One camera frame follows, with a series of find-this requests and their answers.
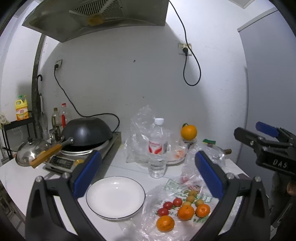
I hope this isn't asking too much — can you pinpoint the mandarin orange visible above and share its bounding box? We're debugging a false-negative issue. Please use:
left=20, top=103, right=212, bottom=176
left=156, top=215, right=175, bottom=232
left=177, top=205, right=195, bottom=221
left=195, top=204, right=211, bottom=218

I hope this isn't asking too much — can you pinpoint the small yellow kumquat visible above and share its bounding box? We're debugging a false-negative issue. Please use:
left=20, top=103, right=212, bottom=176
left=188, top=190, right=198, bottom=197
left=182, top=201, right=192, bottom=206
left=186, top=195, right=195, bottom=203
left=195, top=199, right=204, bottom=207

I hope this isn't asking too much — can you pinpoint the red cherry tomato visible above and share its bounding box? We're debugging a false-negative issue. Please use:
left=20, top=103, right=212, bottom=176
left=173, top=198, right=183, bottom=207
left=157, top=208, right=169, bottom=216
left=163, top=201, right=173, bottom=210

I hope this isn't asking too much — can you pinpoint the green yellow sponge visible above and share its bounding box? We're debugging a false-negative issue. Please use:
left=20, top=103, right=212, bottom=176
left=203, top=138, right=216, bottom=145

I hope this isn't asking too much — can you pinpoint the large orange with leaf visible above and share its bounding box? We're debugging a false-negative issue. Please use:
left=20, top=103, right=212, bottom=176
left=181, top=123, right=198, bottom=141

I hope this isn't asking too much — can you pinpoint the silver induction cooker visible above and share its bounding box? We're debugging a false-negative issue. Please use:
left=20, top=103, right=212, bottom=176
left=43, top=132, right=121, bottom=175

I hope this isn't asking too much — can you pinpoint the crumpled clear plastic bag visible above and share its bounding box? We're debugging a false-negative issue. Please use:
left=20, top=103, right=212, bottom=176
left=181, top=144, right=226, bottom=183

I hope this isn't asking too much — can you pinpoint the steel pot lid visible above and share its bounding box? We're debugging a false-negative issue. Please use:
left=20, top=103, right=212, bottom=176
left=15, top=137, right=51, bottom=167

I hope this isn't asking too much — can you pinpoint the printed plastic fruit bag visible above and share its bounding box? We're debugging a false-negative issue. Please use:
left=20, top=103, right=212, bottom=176
left=119, top=179, right=218, bottom=240

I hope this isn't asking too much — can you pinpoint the white round plate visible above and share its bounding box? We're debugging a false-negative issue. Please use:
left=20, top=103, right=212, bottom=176
left=86, top=176, right=145, bottom=221

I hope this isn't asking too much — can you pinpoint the small plate with peels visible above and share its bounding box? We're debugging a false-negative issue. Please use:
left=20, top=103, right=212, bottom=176
left=165, top=141, right=188, bottom=165

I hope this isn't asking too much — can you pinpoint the red tomato in bag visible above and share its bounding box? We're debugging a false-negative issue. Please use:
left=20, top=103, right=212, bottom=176
left=180, top=176, right=190, bottom=184

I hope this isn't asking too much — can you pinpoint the black umbrella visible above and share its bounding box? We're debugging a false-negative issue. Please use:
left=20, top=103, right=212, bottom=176
left=36, top=74, right=43, bottom=138

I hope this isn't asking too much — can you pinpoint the clear plastic water bottle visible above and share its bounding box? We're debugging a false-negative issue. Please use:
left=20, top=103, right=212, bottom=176
left=148, top=118, right=168, bottom=179

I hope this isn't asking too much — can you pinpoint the dark oil bottle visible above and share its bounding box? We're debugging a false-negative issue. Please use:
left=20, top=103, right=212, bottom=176
left=51, top=108, right=61, bottom=134

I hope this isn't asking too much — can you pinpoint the black wok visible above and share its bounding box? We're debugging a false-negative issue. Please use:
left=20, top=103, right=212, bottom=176
left=30, top=117, right=113, bottom=168

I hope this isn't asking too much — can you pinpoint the black metal rack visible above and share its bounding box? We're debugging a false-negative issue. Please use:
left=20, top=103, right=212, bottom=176
left=1, top=117, right=37, bottom=160

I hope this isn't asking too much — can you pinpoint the red label sauce bottle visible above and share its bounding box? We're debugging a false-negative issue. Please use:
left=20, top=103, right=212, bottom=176
left=60, top=103, right=72, bottom=128

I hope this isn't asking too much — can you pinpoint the yellow detergent bottle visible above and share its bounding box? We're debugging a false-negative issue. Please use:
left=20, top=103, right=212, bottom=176
left=15, top=95, right=29, bottom=121

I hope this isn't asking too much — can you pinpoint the range hood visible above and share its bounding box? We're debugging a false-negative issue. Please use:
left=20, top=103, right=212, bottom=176
left=23, top=0, right=169, bottom=43

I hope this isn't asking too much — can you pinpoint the white wall socket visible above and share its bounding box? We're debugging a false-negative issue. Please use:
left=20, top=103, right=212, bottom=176
left=178, top=43, right=192, bottom=56

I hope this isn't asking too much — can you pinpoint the black cooker power cable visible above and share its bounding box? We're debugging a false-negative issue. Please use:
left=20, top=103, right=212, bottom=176
left=54, top=64, right=120, bottom=134

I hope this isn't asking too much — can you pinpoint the left wall socket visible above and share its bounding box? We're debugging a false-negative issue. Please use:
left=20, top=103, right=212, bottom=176
left=54, top=59, right=63, bottom=70

